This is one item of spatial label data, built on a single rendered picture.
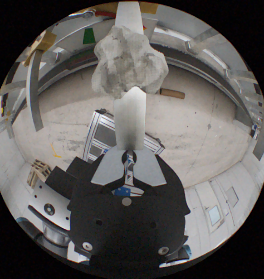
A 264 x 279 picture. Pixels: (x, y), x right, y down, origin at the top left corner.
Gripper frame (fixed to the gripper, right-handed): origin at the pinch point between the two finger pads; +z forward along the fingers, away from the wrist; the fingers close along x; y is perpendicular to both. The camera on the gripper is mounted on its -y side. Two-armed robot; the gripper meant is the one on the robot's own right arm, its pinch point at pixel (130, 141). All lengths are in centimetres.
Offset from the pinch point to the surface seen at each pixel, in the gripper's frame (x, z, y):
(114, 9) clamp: -2.5, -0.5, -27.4
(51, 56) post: -27.1, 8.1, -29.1
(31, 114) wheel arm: -23.4, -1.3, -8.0
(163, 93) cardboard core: 33, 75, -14
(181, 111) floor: 64, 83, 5
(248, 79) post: 45, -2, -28
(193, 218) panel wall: 172, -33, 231
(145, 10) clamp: 3.2, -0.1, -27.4
